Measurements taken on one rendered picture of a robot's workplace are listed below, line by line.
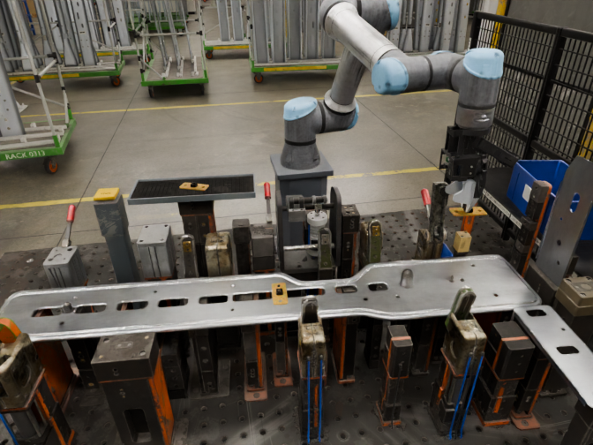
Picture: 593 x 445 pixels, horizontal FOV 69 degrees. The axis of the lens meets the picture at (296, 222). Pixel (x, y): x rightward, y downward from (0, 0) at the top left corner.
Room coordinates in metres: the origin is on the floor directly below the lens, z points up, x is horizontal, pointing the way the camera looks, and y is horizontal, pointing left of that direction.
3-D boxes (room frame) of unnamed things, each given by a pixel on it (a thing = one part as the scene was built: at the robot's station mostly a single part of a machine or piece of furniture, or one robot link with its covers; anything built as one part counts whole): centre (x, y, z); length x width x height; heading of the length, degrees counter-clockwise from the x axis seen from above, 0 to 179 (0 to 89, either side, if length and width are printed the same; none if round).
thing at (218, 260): (1.02, 0.22, 0.89); 0.13 x 0.11 x 0.38; 6
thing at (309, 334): (0.72, -0.03, 0.87); 0.12 x 0.09 x 0.35; 6
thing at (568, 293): (0.83, -0.70, 0.88); 0.08 x 0.08 x 0.36; 6
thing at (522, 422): (0.75, -0.59, 0.84); 0.11 x 0.06 x 0.29; 6
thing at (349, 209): (1.12, -0.16, 0.91); 0.07 x 0.05 x 0.42; 6
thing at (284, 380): (0.90, 0.05, 0.84); 0.13 x 0.05 x 0.29; 6
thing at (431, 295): (0.87, 0.07, 1.00); 1.38 x 0.22 x 0.02; 96
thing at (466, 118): (0.92, -0.39, 1.45); 0.08 x 0.08 x 0.05
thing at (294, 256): (1.10, -0.03, 0.94); 0.18 x 0.13 x 0.49; 96
